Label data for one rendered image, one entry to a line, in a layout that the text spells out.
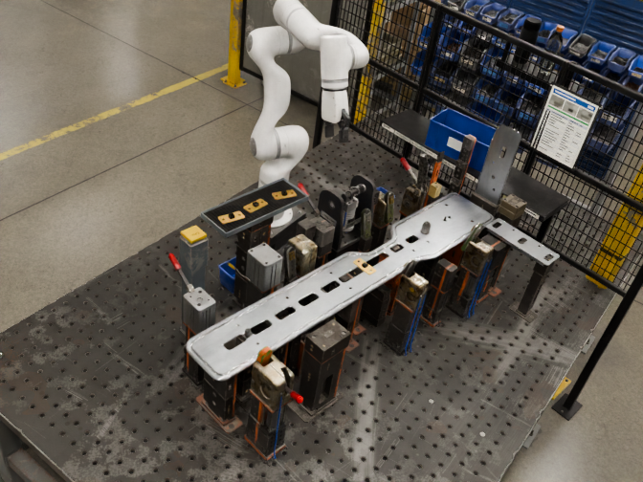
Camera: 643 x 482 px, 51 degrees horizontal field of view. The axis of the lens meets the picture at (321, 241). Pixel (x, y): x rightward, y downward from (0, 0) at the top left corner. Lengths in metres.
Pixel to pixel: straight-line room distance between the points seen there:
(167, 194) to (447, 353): 2.32
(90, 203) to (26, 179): 0.46
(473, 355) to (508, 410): 0.26
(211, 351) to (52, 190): 2.55
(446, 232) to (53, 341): 1.48
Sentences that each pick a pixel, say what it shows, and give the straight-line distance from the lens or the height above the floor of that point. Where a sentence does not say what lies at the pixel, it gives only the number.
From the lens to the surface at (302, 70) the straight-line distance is 5.15.
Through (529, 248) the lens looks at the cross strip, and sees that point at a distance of 2.73.
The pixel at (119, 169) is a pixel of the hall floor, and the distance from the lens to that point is 4.59.
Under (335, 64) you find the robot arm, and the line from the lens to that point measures 2.13.
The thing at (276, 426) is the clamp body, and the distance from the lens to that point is 2.12.
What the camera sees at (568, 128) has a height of 1.31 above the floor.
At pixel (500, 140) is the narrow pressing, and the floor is 1.27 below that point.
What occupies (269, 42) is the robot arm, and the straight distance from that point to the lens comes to 2.51.
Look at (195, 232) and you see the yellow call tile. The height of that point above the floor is 1.16.
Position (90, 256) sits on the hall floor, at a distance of 3.93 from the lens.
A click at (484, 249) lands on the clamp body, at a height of 1.04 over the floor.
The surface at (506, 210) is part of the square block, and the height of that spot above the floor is 1.03.
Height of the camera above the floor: 2.56
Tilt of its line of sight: 39 degrees down
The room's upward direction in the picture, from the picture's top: 9 degrees clockwise
